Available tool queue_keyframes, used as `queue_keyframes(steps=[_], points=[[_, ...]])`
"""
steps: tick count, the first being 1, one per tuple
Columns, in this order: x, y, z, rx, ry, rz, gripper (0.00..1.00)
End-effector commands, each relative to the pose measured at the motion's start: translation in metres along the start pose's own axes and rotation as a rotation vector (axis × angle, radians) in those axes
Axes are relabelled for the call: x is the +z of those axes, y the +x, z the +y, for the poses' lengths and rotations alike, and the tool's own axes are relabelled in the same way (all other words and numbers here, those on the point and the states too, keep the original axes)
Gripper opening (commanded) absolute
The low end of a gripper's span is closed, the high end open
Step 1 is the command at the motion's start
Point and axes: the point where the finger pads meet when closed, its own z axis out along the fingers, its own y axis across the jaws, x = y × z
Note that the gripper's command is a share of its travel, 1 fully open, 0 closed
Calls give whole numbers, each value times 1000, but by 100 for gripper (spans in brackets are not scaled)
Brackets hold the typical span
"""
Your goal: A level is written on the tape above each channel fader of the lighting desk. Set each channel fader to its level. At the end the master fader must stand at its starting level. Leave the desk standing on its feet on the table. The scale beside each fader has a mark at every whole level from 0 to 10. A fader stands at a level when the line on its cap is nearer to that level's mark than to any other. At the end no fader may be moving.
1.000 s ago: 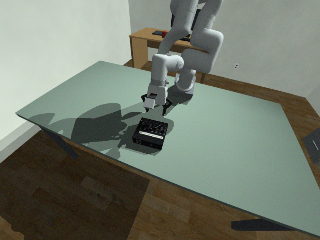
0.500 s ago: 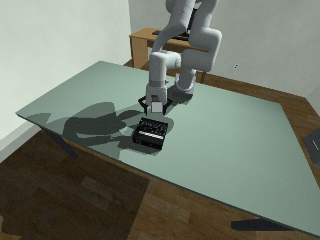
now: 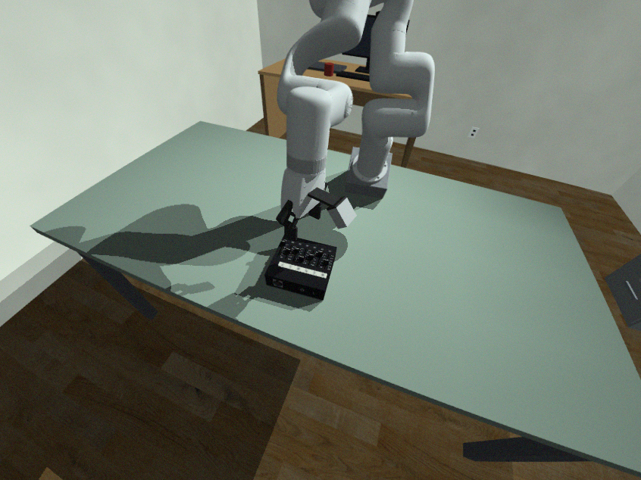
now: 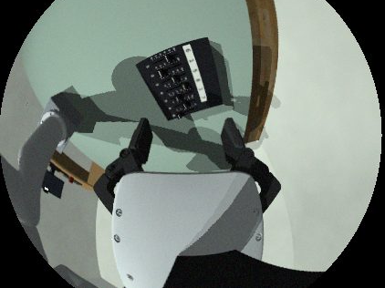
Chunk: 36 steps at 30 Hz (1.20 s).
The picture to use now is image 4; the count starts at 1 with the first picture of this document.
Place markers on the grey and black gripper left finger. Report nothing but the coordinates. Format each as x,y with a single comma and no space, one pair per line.
130,160

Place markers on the black lighting desk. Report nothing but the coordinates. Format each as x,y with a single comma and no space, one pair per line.
187,83

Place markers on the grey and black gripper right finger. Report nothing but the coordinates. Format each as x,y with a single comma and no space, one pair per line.
243,159

